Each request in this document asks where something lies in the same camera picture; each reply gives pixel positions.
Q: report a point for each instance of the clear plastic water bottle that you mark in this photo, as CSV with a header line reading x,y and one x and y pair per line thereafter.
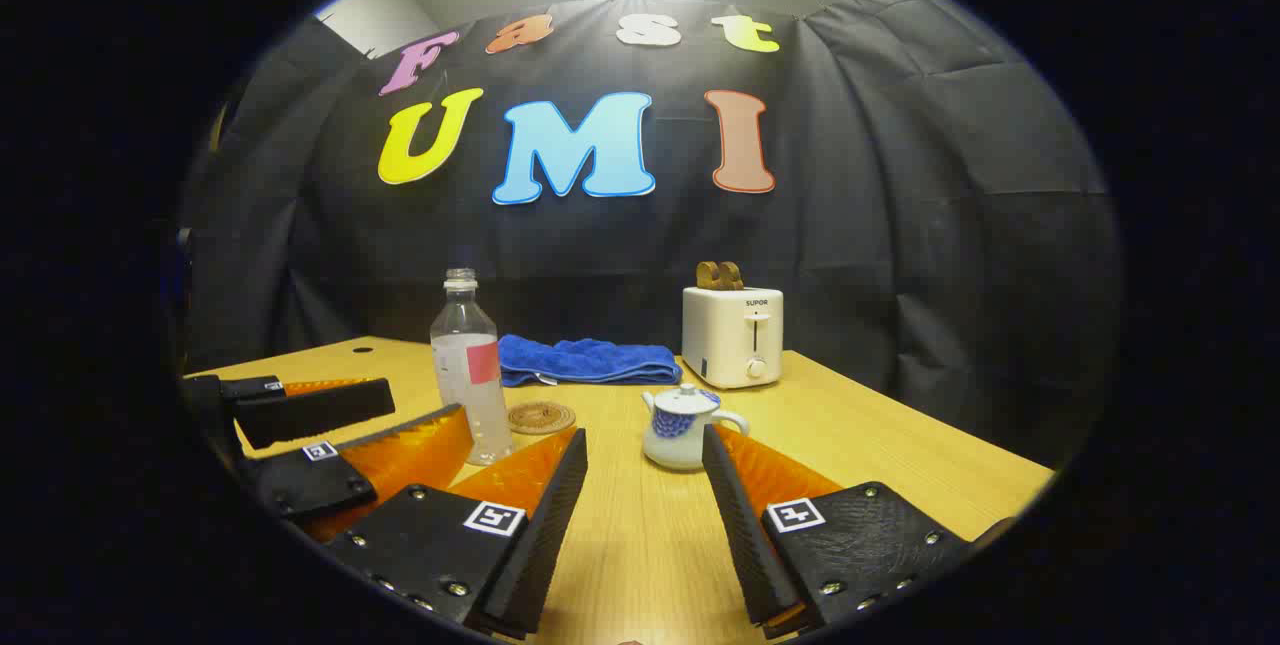
x,y
465,375

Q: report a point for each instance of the round brown coaster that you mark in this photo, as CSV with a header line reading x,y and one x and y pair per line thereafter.
x,y
540,418

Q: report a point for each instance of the white toaster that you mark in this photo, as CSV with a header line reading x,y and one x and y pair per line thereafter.
x,y
730,335

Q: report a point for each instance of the white blue-patterned teacup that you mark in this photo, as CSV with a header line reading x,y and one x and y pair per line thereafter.
x,y
675,445

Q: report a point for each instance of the blue folded towel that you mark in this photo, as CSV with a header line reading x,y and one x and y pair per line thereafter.
x,y
590,362

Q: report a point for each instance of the brown bread slice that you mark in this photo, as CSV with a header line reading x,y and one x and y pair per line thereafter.
x,y
708,276
732,276

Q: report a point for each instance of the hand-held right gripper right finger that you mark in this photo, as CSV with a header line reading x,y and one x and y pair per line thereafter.
x,y
745,535

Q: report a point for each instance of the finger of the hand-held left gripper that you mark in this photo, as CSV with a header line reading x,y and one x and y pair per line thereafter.
x,y
310,485
315,412

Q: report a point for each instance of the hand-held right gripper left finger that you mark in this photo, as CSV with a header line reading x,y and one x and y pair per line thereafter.
x,y
545,535

